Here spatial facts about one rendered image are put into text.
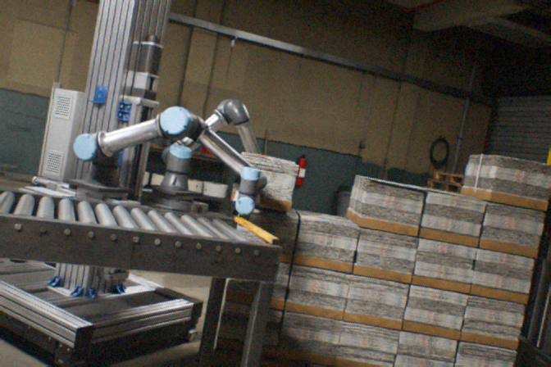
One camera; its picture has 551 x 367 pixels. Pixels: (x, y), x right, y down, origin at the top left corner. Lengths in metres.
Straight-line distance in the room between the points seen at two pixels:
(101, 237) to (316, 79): 8.50
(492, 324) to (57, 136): 2.38
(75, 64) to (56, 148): 6.01
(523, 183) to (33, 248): 2.17
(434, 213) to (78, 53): 7.12
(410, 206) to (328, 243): 0.43
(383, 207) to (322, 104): 7.42
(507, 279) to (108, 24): 2.33
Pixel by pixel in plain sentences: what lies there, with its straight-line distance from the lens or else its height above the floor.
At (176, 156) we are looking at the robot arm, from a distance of 2.97.
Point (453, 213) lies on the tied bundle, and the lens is 2.79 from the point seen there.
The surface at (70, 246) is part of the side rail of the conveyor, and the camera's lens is 1.72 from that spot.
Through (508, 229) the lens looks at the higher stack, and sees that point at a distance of 2.90.
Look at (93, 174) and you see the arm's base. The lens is 2.63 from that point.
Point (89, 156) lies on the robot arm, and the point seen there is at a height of 0.95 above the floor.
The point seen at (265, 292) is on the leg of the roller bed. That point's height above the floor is 0.65.
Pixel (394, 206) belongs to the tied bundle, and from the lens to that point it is 2.71.
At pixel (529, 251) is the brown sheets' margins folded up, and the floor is 0.86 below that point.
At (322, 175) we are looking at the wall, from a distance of 10.09.
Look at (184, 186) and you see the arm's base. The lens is 2.98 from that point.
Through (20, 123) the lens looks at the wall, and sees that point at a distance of 9.04.
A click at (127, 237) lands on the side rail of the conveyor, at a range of 1.73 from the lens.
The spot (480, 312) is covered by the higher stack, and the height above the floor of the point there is 0.53.
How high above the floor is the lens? 1.11
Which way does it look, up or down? 3 degrees down
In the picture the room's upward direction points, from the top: 10 degrees clockwise
